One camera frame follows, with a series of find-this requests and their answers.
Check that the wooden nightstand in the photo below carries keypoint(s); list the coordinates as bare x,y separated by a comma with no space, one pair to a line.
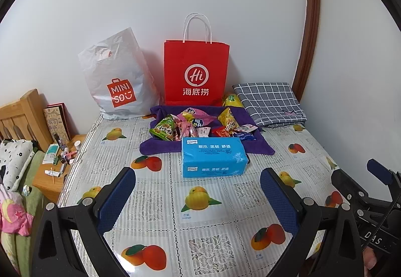
47,184

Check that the yellow snack packet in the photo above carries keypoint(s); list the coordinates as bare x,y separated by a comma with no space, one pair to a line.
227,118

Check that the purple towel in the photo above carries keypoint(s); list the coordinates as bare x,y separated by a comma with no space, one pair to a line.
156,148

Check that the grey checked cloth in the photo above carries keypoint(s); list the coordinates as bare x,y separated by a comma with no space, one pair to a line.
269,103

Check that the small white bottle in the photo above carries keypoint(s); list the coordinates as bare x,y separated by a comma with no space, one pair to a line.
77,144

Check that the patterned book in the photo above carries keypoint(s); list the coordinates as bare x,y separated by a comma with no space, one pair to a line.
57,123

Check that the small pink bottle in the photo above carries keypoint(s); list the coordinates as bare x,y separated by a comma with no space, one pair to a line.
69,154

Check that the blue tissue pack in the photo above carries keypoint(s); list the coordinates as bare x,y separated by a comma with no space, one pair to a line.
214,157

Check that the person's right hand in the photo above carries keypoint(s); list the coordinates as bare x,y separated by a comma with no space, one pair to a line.
372,259

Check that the white squeezed tube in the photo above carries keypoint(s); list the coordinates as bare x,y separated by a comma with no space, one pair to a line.
53,173

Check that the green snack packet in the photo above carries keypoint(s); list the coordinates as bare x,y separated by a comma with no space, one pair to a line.
163,129

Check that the red gold print snack packet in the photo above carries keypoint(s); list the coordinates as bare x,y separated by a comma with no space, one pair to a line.
221,132

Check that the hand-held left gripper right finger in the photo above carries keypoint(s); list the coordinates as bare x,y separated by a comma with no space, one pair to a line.
280,201

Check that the pink star cloth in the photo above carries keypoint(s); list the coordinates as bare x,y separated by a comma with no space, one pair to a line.
14,214

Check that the red paper bag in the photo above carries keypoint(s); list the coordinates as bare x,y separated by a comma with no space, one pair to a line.
195,60

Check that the pink crinkled snack packet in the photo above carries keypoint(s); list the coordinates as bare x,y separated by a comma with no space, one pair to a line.
184,131

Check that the small white pink packet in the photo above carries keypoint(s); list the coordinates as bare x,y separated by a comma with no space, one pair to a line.
203,132

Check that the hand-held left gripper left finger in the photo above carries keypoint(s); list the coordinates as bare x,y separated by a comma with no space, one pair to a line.
117,198

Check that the yellow green snack bag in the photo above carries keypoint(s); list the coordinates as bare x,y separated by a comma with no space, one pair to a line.
232,100

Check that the brown wooden door frame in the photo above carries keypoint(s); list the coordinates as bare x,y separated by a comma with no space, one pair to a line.
310,13

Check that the silver white snack packet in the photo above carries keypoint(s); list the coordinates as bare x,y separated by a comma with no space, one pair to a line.
246,129

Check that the fruit print tablecloth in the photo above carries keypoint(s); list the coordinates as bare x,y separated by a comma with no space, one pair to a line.
203,233

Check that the white dotted pillow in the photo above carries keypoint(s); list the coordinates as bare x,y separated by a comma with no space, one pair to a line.
15,162

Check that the green blanket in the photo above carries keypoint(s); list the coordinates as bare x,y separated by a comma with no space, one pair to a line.
34,201

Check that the white plastic shopping bag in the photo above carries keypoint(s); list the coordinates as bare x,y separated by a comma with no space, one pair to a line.
122,70

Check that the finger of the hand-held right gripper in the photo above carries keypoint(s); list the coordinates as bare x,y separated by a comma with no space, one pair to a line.
380,168
347,184

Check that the wooden headboard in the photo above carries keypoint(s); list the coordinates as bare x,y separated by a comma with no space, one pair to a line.
18,117

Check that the blue snack packet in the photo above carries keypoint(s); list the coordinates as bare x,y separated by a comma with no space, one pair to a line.
247,136

